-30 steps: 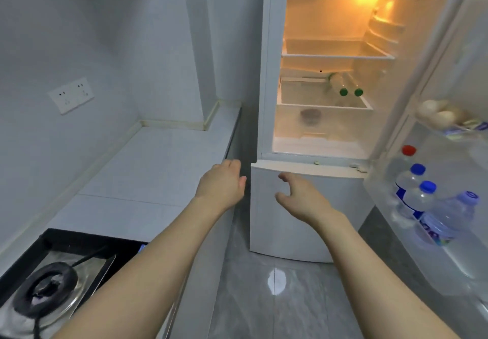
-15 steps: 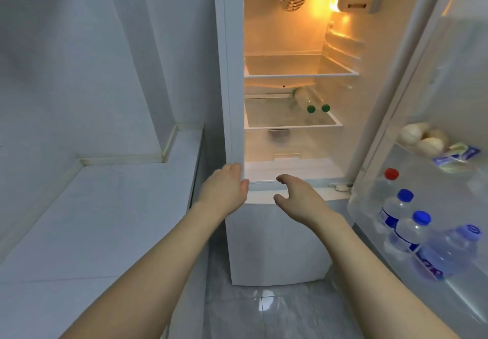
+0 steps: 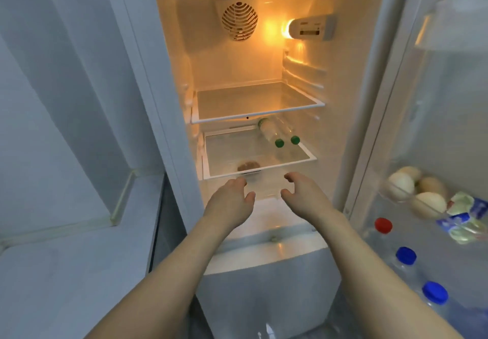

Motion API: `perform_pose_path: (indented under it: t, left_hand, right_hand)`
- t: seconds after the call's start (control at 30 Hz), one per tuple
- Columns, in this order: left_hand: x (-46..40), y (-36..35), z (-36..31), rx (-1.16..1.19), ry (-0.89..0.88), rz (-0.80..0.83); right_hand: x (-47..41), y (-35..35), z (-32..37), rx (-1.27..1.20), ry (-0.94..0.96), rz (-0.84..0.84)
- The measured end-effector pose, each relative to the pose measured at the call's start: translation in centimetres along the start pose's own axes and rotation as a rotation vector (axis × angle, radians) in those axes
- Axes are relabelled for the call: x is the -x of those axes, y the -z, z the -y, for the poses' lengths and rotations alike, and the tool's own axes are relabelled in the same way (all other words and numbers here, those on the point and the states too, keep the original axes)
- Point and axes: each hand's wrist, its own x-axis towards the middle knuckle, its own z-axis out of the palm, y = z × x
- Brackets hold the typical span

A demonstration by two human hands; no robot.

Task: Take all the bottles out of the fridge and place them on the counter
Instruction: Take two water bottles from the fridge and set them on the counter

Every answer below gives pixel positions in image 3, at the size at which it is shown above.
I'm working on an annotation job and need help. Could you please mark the person's right hand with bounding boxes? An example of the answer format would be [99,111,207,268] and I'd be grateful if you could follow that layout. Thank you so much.
[281,172,338,224]

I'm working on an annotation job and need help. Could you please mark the person's left hand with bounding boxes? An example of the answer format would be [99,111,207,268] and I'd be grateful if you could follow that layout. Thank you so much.
[204,177,256,232]

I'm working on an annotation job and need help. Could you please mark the person's right forearm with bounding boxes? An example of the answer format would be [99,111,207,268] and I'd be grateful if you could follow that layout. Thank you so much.
[307,210,464,339]

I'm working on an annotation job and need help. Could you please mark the person's left forearm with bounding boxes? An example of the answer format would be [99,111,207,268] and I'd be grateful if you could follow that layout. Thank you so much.
[86,216,234,339]

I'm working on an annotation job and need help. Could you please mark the clear crisper drawer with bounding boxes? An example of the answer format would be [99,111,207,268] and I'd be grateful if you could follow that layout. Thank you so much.
[204,170,325,203]

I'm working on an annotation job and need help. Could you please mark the small glass refrigerator shelf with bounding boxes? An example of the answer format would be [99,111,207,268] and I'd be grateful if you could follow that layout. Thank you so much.
[202,125,318,180]

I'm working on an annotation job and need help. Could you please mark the clear bottle with green cap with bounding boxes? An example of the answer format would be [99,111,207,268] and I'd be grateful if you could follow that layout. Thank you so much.
[258,118,285,149]
[272,115,301,145]

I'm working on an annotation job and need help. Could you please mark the large glass refrigerator shelf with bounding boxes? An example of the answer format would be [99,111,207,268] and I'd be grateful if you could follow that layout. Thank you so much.
[191,81,326,124]

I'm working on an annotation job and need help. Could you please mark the clear bottle with red cap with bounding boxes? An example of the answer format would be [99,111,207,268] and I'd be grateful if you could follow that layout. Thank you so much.
[366,217,395,259]

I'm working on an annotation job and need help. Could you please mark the pale egg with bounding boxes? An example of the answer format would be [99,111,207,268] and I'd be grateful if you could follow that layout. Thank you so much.
[419,176,448,198]
[398,166,423,183]
[411,192,447,220]
[385,172,415,202]

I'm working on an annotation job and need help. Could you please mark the clear bottle with blue cap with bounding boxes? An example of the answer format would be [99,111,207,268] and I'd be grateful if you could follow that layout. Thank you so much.
[419,281,488,339]
[385,246,424,293]

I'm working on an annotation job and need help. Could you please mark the clear door shelf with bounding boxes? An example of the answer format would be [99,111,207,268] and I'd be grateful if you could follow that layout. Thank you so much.
[379,167,488,245]

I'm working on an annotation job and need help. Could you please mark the white thermostat light unit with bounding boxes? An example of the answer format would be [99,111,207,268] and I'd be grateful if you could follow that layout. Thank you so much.
[286,14,338,42]

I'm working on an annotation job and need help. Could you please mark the blue and white packet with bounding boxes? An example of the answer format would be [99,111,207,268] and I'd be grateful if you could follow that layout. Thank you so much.
[436,192,488,245]

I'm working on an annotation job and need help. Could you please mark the white refrigerator door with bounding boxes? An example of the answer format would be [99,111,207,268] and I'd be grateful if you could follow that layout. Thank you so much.
[343,0,488,339]

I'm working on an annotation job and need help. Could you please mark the round white fan vent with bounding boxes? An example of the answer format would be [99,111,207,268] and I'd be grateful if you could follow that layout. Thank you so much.
[213,0,259,42]

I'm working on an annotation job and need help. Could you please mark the white refrigerator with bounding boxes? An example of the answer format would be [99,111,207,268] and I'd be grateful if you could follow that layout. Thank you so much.
[100,0,416,339]

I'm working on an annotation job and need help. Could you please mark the frosted door compartment cover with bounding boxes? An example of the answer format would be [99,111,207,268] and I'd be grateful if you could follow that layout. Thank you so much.
[415,0,488,53]

